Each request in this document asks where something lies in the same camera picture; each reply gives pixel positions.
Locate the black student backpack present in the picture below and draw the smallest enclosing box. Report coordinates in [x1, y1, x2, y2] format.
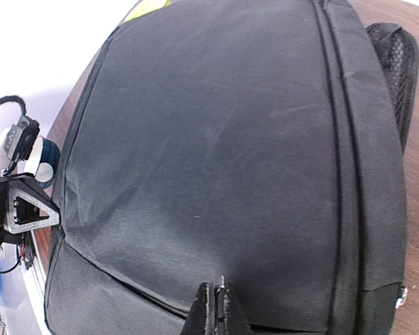
[45, 1, 419, 334]

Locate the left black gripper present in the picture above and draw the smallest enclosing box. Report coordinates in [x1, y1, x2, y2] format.
[0, 174, 60, 244]

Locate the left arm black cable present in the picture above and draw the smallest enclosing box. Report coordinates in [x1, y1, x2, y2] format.
[0, 94, 28, 119]

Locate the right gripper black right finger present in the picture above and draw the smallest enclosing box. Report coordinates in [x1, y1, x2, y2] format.
[214, 275, 253, 335]

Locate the green plastic bowl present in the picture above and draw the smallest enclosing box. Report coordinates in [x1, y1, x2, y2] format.
[122, 0, 172, 23]

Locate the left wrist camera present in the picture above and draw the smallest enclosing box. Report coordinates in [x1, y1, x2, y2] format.
[0, 116, 40, 177]

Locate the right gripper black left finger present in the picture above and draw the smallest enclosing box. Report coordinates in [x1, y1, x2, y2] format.
[180, 283, 216, 335]

